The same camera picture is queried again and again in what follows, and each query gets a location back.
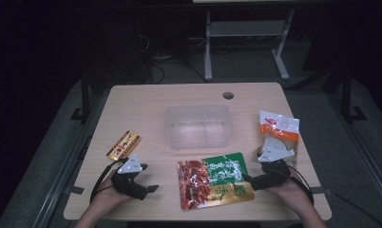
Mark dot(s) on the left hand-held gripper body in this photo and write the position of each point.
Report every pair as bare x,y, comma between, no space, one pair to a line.
129,183

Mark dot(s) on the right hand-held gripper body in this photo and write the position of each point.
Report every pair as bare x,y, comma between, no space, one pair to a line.
273,175

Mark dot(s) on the small gold brown snack packet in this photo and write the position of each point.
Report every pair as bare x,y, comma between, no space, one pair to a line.
124,145

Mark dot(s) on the large red green snack bag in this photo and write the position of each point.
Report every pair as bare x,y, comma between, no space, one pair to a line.
211,180

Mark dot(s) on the white orange snack bag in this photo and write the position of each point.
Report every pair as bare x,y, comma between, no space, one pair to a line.
279,123

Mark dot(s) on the clear plastic container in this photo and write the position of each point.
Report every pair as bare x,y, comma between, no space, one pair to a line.
198,126

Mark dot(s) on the person's left hand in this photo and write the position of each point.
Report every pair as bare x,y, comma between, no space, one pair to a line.
108,196

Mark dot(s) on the person's right hand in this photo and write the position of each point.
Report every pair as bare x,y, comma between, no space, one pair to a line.
293,194

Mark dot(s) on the black metal stand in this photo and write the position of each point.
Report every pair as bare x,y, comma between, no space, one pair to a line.
85,95
347,95

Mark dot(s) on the grey metal stand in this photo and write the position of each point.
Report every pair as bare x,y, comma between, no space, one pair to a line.
208,47

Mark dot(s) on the grey table bracket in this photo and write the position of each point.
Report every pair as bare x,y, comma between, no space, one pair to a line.
320,191
74,190

